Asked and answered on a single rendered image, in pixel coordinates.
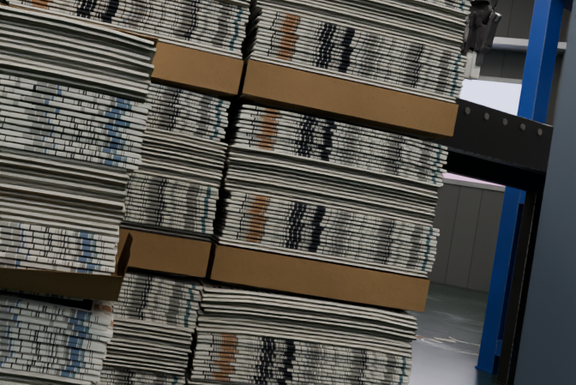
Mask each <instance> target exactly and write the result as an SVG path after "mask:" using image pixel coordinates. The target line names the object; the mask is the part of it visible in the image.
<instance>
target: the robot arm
mask: <svg viewBox="0 0 576 385"><path fill-rule="evenodd" d="M497 2H498V0H474V1H473V2H471V3H470V4H471V6H470V9H469V11H470V12H471V13H470V14H469V15H468V16H466V17H465V24H466V27H465V30H462V31H464V32H465V34H463V40H462V41H463V45H461V47H460V49H461V51H462V52H464V53H465V56H466V57H467V59H466V60H467V63H466V64H464V66H465V73H464V75H465V77H463V78H465V79H467V80H470V81H471V80H472V79H474V80H478V77H479V72H480V66H482V64H483V54H484V53H485V52H486V51H490V50H491V47H492V45H493V41H494V37H495V32H496V29H497V26H498V23H499V21H500V20H501V18H502V15H500V14H497V13H496V12H495V7H496V6H497ZM476 44H477V45H476ZM475 47H476V49H475Z"/></svg>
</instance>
